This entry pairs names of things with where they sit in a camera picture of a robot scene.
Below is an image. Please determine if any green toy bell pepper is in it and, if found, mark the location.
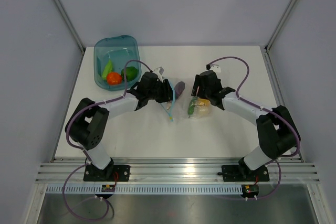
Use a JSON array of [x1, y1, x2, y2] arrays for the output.
[[120, 66, 139, 82]]

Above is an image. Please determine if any right aluminium frame post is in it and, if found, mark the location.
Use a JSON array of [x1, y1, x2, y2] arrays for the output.
[[265, 0, 299, 53]]

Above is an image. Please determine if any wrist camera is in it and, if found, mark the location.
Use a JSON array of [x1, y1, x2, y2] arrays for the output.
[[206, 63, 222, 73], [153, 67, 164, 82]]

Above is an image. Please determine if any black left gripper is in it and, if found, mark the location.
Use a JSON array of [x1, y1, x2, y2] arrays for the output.
[[147, 79, 178, 103]]

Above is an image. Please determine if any white toy garlic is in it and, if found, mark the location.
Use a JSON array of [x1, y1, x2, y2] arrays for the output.
[[197, 106, 212, 118]]

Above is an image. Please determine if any clear zip top bag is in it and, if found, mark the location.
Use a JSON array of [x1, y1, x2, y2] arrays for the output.
[[160, 78, 213, 122]]

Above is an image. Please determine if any white slotted cable duct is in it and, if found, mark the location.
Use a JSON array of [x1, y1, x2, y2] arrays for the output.
[[46, 184, 243, 195]]

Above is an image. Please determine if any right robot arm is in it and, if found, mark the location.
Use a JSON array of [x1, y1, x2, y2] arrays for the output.
[[191, 70, 301, 181]]

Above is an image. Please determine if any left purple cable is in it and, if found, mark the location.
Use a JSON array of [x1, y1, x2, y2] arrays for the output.
[[61, 60, 161, 221]]

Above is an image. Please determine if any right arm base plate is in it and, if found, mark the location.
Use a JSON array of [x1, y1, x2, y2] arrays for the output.
[[217, 165, 270, 182]]

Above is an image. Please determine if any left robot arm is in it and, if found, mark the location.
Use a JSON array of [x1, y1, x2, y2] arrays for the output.
[[65, 71, 177, 182]]

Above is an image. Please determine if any purple toy eggplant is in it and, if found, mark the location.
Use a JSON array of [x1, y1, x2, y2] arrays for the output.
[[166, 81, 185, 111]]

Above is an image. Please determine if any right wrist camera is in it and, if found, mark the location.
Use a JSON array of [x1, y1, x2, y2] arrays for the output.
[[206, 63, 222, 73]]

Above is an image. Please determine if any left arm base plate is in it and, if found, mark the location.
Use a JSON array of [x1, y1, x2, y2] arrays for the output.
[[83, 165, 131, 182]]

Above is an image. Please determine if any dark green toy chili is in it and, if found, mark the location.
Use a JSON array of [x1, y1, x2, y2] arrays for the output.
[[187, 97, 198, 117]]

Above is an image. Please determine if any aluminium frame post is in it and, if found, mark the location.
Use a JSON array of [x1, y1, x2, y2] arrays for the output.
[[265, 0, 299, 53], [52, 0, 86, 55]]

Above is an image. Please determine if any light green toy vegetable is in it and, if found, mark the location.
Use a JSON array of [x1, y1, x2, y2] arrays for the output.
[[101, 60, 113, 80]]

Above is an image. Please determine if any teal plastic bin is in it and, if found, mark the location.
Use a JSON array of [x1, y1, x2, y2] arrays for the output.
[[93, 35, 141, 91]]

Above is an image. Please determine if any left aluminium frame post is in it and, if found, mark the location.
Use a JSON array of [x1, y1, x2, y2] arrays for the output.
[[52, 0, 86, 55]]

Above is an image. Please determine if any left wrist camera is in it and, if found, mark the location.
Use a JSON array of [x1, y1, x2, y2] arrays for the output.
[[153, 67, 164, 82]]

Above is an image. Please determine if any aluminium mounting rail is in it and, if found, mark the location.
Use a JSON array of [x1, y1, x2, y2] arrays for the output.
[[35, 157, 320, 184]]

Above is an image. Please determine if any orange toy pumpkin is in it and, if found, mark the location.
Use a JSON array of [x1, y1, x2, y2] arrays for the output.
[[106, 72, 122, 86]]

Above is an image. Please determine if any yellow toy vegetable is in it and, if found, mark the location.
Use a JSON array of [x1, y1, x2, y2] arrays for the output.
[[197, 98, 211, 107]]

